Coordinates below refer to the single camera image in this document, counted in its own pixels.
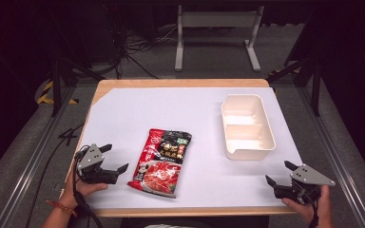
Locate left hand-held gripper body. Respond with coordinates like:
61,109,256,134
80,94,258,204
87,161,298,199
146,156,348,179
75,143,120,185

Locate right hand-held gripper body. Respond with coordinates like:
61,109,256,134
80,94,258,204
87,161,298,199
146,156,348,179
273,163,336,205

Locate red and black seasoning packet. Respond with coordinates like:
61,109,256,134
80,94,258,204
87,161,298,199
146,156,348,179
126,127,193,200

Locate white two-compartment plastic container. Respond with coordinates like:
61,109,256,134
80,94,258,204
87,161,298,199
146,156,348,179
220,93,277,162

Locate person's right hand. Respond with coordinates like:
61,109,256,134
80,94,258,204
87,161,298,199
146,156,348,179
281,185,334,228

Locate person's left hand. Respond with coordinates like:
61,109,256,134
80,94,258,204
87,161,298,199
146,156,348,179
59,172,109,209

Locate yellow and black hazard tape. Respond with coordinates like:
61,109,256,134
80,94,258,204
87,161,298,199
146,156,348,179
36,80,79,105

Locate black tripod stand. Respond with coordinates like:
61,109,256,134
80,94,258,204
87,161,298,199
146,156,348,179
266,47,323,118
48,47,106,118

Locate white table mat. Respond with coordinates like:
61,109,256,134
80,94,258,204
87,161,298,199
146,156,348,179
81,86,304,210

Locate aluminium floor rail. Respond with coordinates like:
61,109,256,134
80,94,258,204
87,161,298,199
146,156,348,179
297,85,365,228
0,85,78,228

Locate black wrist strap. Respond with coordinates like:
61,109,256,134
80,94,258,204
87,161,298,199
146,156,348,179
308,193,320,228

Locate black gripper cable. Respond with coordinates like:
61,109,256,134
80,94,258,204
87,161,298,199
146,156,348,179
71,144,105,228

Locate red bead bracelet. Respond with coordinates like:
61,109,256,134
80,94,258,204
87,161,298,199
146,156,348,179
46,199,78,218

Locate bundle of floor cables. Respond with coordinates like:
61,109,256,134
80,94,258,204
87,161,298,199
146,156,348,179
107,18,180,80

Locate white metal stand frame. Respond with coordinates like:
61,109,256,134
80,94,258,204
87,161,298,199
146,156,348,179
174,4,265,72

